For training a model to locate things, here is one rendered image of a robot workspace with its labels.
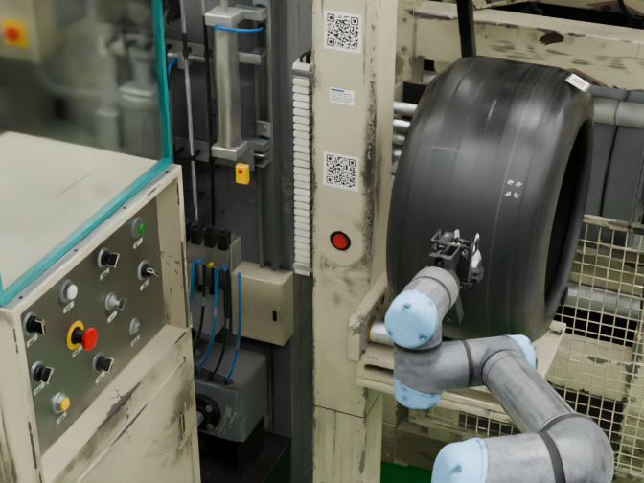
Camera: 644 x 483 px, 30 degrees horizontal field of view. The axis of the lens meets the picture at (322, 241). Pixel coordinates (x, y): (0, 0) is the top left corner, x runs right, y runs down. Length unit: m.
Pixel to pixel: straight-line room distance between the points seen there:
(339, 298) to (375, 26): 0.61
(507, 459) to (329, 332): 1.13
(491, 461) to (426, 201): 0.75
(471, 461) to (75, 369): 0.94
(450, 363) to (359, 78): 0.65
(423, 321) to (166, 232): 0.75
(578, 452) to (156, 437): 1.14
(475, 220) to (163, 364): 0.71
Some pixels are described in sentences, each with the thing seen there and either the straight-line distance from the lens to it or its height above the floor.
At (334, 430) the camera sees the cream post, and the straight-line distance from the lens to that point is 2.74.
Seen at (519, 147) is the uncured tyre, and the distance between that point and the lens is 2.13.
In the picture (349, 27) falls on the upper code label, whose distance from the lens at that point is 2.25.
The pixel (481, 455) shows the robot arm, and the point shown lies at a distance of 1.51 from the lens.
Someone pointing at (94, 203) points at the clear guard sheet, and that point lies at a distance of 2.11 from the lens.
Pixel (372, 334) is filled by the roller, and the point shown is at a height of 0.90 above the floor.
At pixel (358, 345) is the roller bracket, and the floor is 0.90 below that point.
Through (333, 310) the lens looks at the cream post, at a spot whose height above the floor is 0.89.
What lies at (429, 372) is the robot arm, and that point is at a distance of 1.86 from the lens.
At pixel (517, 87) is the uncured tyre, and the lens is 2.22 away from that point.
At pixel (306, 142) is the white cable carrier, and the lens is 2.40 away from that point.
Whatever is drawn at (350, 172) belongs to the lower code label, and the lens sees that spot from 2.37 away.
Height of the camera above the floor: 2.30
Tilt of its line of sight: 30 degrees down
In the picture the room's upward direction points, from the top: straight up
